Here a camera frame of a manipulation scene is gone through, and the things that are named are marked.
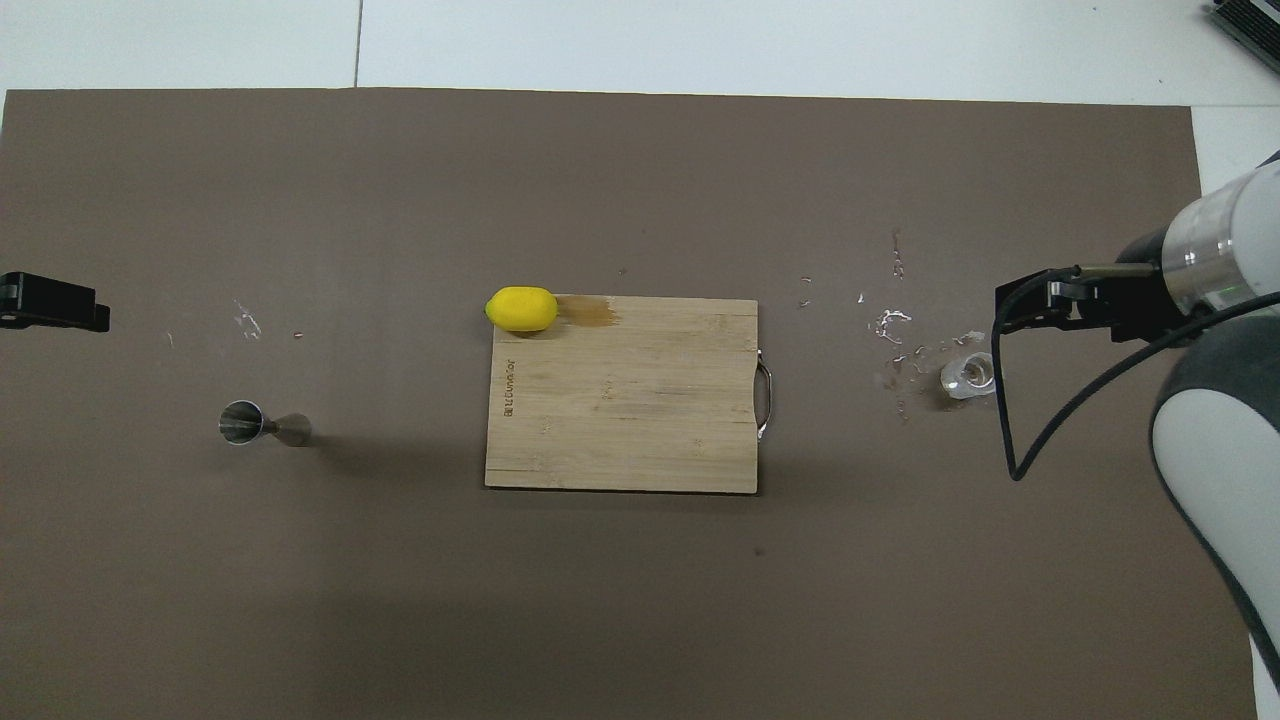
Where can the clear glass cup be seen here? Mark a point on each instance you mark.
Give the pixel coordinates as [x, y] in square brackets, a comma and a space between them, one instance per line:
[965, 378]

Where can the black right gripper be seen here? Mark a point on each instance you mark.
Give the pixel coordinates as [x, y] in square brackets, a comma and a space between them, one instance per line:
[1135, 300]

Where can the bamboo cutting board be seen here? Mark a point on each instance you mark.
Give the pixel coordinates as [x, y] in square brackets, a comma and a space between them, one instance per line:
[620, 400]

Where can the yellow lemon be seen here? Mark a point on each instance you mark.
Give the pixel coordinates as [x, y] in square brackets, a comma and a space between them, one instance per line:
[520, 309]

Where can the dark ribbed device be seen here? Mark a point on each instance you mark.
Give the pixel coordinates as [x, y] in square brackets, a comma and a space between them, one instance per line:
[1255, 25]

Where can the brown table mat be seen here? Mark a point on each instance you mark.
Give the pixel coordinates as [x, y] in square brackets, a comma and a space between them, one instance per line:
[300, 600]

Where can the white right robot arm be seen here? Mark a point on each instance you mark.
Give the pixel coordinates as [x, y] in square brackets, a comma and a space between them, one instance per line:
[1220, 450]

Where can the steel double jigger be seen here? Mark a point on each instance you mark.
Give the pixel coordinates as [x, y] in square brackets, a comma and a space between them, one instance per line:
[240, 421]

